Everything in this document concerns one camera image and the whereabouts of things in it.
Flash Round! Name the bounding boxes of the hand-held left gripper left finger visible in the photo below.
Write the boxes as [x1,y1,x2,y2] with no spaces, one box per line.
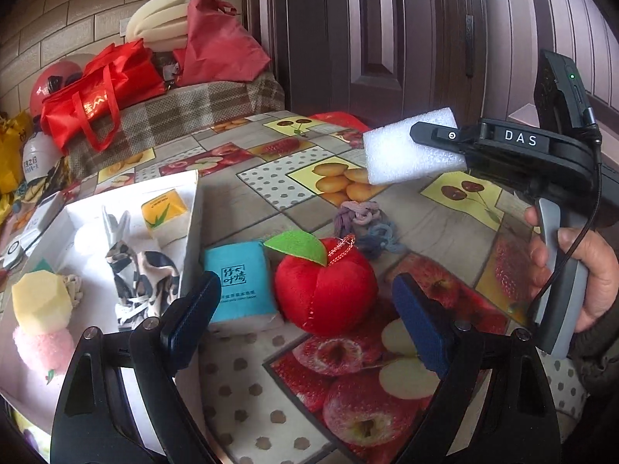
[48,271,222,464]

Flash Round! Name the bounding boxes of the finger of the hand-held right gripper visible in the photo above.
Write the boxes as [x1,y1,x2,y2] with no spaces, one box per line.
[410,122,484,155]

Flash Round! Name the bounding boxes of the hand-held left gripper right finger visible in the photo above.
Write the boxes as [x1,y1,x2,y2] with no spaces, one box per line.
[392,273,564,464]

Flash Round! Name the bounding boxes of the white foam block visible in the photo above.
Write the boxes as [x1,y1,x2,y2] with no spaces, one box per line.
[363,106,467,186]

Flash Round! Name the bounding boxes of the black and white printed cloth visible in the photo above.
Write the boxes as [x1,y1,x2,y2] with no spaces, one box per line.
[101,205,181,322]

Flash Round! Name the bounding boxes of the red plush apple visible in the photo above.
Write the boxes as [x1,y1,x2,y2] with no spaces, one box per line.
[263,229,379,338]

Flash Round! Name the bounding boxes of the white cardboard box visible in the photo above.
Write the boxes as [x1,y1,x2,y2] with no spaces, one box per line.
[0,170,204,450]

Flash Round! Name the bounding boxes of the yellow tissue packet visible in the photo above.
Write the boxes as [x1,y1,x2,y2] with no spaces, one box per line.
[140,191,192,245]

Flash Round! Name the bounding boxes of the beige knotted cord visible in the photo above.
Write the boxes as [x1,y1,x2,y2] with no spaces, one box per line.
[60,273,83,307]

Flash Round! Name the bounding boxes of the pink fluffy plush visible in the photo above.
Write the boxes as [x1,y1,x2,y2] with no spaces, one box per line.
[12,324,75,385]

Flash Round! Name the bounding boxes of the pale yellow foam chunk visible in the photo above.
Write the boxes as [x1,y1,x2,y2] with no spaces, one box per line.
[10,271,74,336]

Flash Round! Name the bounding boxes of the person's right forearm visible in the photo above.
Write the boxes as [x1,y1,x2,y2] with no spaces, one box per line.
[568,300,619,397]

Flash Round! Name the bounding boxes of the person's right hand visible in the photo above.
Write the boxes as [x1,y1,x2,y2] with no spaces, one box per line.
[525,205,619,334]

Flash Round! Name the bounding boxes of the teal tissue packet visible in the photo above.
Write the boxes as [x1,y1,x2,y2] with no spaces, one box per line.
[202,239,284,334]

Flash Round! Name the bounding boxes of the fruit print tablecloth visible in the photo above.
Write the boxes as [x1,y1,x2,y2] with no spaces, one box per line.
[63,111,595,464]

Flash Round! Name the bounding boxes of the red plastic bag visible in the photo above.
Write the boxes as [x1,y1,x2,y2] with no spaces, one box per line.
[309,111,373,131]

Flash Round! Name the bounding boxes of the brown panelled door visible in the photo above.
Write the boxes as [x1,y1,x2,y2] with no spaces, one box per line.
[242,0,547,131]

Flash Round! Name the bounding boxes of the white round device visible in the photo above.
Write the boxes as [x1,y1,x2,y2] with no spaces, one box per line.
[0,232,39,271]

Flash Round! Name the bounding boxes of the plaid blanket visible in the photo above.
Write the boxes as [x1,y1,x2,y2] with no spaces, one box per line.
[65,70,286,179]

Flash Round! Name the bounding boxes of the white helmet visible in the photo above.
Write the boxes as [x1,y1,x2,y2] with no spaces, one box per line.
[22,128,66,184]

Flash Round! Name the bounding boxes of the red tote bag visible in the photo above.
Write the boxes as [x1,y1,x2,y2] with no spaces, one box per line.
[41,41,168,153]

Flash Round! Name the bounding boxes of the yellow shopping bag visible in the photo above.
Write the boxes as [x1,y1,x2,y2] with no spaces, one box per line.
[0,111,34,194]

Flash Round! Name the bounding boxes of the dark red fabric bag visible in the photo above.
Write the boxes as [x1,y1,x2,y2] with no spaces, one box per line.
[174,0,272,88]

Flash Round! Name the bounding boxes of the dark printed pouch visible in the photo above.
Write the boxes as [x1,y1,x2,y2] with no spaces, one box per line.
[150,51,185,92]

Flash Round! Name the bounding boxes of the red helmet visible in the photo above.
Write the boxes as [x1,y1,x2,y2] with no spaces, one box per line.
[29,54,97,119]

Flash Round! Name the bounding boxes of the cream foam sheets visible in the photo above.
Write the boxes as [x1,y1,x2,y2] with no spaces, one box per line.
[127,0,194,54]

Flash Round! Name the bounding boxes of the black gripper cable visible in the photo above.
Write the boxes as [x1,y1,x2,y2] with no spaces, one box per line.
[529,106,604,315]

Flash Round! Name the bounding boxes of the pastel knitted yarn chain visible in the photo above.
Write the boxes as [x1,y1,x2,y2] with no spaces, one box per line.
[333,200,402,259]

